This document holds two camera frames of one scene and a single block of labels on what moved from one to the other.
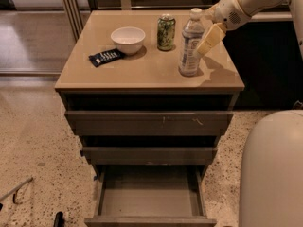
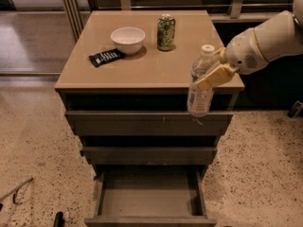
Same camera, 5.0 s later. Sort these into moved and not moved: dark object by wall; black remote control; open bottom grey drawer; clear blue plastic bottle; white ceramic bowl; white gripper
Moved: clear blue plastic bottle; white gripper
Not moved: white ceramic bowl; dark object by wall; open bottom grey drawer; black remote control
